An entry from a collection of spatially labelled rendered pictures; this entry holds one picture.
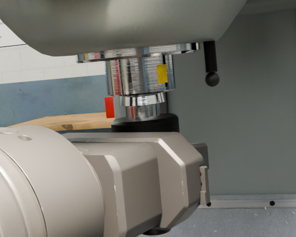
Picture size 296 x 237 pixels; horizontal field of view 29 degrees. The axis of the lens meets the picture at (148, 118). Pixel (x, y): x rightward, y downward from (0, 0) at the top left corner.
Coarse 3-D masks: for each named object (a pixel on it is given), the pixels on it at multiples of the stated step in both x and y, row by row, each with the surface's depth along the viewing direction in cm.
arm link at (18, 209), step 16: (0, 160) 25; (0, 176) 24; (16, 176) 25; (0, 192) 23; (16, 192) 24; (32, 192) 25; (0, 208) 23; (16, 208) 24; (32, 208) 24; (0, 224) 23; (16, 224) 23; (32, 224) 24
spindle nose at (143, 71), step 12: (120, 60) 37; (132, 60) 37; (144, 60) 37; (156, 60) 37; (168, 60) 38; (108, 72) 38; (120, 72) 37; (132, 72) 37; (144, 72) 37; (156, 72) 37; (168, 72) 38; (108, 84) 38; (120, 84) 37; (132, 84) 37; (144, 84) 37; (156, 84) 37; (168, 84) 38
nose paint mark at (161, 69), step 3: (159, 66) 37; (162, 66) 37; (165, 66) 37; (159, 69) 37; (162, 69) 37; (165, 69) 37; (159, 72) 37; (162, 72) 37; (165, 72) 37; (159, 75) 37; (162, 75) 37; (165, 75) 37; (159, 78) 37; (162, 78) 37; (165, 78) 37; (159, 81) 37; (162, 81) 37; (165, 81) 37
